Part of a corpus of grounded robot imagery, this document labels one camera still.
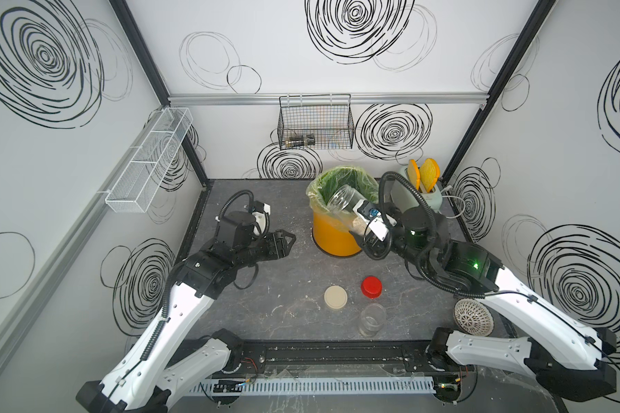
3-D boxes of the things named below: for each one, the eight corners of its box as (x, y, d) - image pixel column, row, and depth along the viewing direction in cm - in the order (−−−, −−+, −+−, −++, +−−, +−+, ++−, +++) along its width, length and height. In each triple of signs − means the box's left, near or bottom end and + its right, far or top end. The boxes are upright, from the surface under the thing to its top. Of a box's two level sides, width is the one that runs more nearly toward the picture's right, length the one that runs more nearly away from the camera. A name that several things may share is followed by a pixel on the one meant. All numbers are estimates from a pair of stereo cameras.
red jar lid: (362, 298, 87) (363, 295, 86) (359, 278, 92) (360, 275, 90) (383, 298, 87) (384, 295, 86) (379, 278, 92) (381, 275, 90)
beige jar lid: (324, 309, 85) (324, 307, 83) (323, 288, 90) (324, 286, 88) (347, 309, 85) (348, 307, 83) (346, 288, 90) (346, 286, 88)
